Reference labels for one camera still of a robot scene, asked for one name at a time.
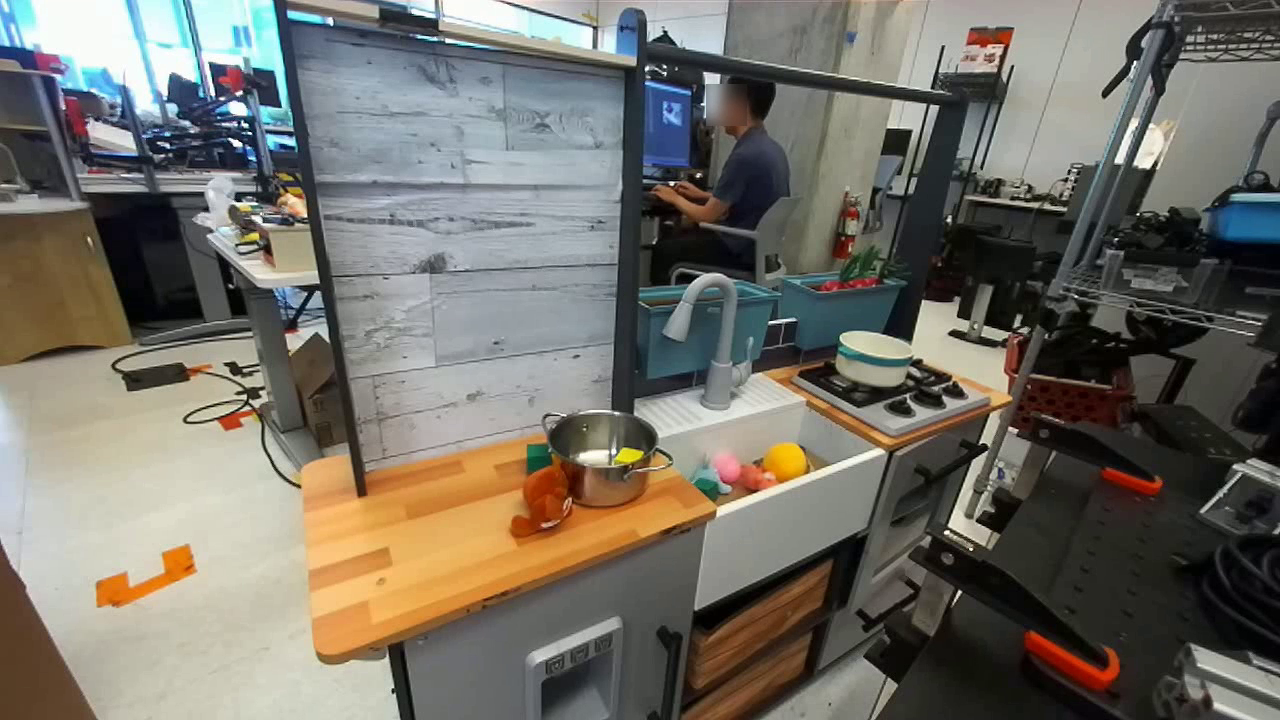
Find white and teal pot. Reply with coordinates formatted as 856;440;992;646
835;332;912;389

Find silver pot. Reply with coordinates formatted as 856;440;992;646
538;407;671;507

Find grey cabinet with dispenser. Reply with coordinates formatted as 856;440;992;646
393;526;704;720

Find black frame post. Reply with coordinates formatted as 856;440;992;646
613;9;648;412

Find green toy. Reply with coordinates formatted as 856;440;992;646
692;469;725;501

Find white toy sink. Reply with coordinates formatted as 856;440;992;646
634;374;886;609

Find grey wood backboard panel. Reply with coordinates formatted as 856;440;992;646
285;21;624;480

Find grey toy stove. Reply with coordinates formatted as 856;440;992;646
797;359;986;437

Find seated person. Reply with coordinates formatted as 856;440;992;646
650;76;791;278

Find orange clamp handle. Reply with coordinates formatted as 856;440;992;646
1025;631;1125;695

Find wooden countertop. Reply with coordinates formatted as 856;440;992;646
298;440;717;664

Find yellow item in pot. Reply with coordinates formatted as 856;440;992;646
613;446;648;469

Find wooden drawers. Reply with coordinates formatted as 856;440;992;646
681;561;833;720

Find right teal planter box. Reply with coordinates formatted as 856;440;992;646
774;270;901;353

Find red fire extinguisher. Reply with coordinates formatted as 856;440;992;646
833;190;864;261

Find yellow toy ball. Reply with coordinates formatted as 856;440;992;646
760;440;808;480

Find pink toy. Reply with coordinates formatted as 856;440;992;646
709;446;774;493

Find grey toy faucet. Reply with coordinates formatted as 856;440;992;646
663;270;750;412

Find computer monitor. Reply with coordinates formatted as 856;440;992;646
644;80;695;177

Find grey office chair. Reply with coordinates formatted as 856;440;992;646
695;194;791;283

